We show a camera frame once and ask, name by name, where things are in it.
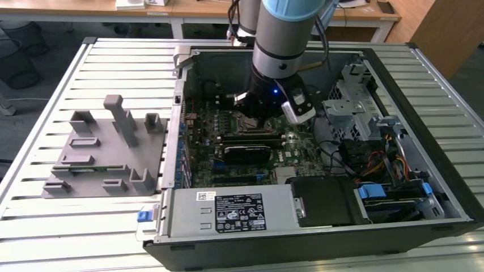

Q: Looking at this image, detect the wooden cabinet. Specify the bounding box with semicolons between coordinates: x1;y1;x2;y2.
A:
383;0;484;79

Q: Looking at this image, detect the CPU socket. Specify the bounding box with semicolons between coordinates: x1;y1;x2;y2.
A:
234;112;275;136

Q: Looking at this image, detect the black hard disk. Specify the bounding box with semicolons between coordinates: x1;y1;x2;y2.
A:
362;199;422;223

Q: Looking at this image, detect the black expansion slot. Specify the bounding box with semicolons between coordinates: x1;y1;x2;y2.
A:
210;175;255;185

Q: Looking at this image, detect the black PC case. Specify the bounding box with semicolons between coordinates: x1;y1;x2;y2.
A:
141;44;484;271

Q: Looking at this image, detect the black plastic shroud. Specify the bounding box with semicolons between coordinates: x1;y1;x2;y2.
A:
287;175;370;228

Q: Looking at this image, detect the silver chipset heatsink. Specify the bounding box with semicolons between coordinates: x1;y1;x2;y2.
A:
274;166;298;182

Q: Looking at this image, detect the black graphics card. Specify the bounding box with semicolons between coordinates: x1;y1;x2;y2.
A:
221;144;271;165

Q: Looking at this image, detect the green RAM stick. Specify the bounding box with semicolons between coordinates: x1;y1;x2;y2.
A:
69;166;109;173

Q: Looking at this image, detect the blue disk carrier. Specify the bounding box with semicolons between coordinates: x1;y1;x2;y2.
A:
355;182;434;203

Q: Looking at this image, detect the metal socket cover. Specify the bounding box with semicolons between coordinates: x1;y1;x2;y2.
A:
235;114;274;134

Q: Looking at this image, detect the white cardboard box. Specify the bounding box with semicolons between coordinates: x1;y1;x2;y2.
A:
114;0;146;11

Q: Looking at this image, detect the metal drive cage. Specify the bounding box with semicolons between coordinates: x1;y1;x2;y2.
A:
321;62;385;142

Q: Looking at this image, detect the green motherboard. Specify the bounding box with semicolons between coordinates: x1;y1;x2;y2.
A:
179;95;331;190

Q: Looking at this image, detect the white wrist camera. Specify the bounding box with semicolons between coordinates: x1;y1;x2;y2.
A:
281;87;317;125

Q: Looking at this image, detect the silver power supply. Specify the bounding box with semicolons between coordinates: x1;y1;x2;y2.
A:
165;185;301;238

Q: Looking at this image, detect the black waste bin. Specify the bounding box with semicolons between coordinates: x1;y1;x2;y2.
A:
0;20;50;91

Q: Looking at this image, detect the white furniture foot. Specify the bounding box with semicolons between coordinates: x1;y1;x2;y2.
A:
0;90;18;116

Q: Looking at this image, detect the yellow red wire bundle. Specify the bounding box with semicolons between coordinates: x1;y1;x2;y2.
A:
354;134;413;184

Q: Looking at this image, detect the grey parts rack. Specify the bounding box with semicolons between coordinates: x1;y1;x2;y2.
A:
39;94;170;199

